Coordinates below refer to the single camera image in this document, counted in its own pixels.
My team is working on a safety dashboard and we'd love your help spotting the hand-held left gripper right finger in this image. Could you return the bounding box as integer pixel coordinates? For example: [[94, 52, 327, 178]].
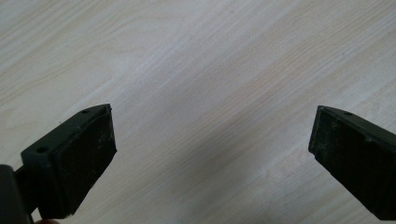
[[307, 105, 396, 221]]

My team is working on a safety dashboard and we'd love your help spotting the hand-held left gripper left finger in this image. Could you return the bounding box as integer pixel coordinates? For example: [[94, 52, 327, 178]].
[[13, 103, 118, 220]]

